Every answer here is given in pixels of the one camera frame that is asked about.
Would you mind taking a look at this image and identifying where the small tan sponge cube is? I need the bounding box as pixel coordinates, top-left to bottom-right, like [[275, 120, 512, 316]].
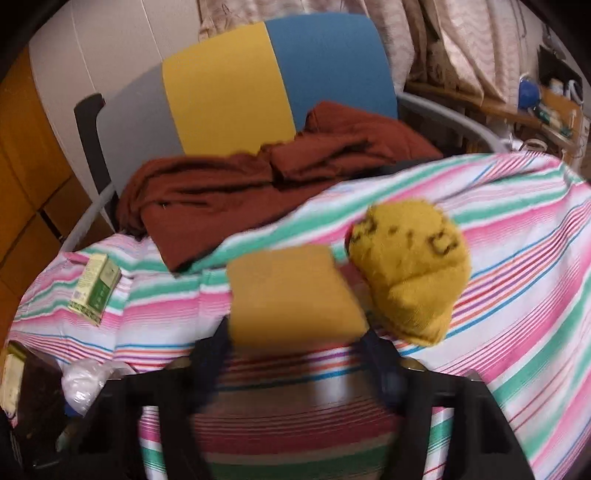
[[226, 245, 369, 354]]

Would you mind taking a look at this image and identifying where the clear plastic wrap ball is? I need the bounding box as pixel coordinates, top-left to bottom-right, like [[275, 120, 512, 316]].
[[61, 359, 136, 416]]

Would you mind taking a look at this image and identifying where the yellow knitted sock ball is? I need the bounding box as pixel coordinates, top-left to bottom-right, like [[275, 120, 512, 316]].
[[346, 199, 471, 347]]

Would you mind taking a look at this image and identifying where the small green white box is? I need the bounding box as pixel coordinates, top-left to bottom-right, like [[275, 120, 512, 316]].
[[68, 254, 121, 326]]

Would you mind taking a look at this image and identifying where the striped bed sheet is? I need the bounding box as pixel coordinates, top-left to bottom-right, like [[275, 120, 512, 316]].
[[8, 153, 590, 479]]

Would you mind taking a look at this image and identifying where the dark red cloth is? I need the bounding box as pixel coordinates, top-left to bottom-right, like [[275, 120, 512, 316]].
[[116, 101, 443, 272]]

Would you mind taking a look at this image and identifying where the wooden side table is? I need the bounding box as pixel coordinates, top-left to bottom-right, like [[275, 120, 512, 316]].
[[405, 82, 577, 154]]

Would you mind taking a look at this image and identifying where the patterned pink curtain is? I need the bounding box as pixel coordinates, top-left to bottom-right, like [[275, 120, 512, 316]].
[[197, 0, 541, 106]]

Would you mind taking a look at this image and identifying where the black padded bed post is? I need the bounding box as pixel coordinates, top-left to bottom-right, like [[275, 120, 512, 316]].
[[73, 93, 116, 222]]

